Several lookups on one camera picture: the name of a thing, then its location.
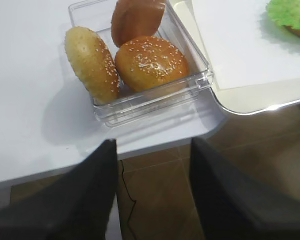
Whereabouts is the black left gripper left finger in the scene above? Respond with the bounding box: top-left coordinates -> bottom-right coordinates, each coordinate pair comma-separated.
0,139 -> 119,240

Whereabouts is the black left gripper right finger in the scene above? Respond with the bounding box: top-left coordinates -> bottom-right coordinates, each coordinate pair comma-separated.
189,137 -> 300,240

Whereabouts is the green lettuce leaf on bun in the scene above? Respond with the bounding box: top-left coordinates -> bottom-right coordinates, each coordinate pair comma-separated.
266,0 -> 300,30

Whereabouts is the white metal tray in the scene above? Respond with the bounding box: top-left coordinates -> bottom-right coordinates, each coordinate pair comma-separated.
170,0 -> 300,116

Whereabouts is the sesame bun top leaning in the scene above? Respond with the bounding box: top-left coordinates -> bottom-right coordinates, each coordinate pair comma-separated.
64,26 -> 120,105

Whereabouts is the sesame bun top front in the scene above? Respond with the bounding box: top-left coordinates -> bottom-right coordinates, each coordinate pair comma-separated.
114,36 -> 190,92

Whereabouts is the white parchment paper sheet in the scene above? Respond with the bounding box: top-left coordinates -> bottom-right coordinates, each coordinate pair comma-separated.
192,0 -> 300,89

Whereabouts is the clear plastic bun container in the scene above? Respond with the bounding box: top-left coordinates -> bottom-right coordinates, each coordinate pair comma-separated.
68,0 -> 214,127

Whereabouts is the bun bottom on tray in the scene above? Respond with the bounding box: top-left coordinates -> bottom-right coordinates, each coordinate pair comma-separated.
284,25 -> 300,38

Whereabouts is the plain brown bun bottom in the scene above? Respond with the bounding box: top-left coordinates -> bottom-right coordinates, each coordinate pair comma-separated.
111,0 -> 166,48

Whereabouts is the thin black floor cable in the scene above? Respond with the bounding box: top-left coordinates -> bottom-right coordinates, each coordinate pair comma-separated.
119,159 -> 138,240

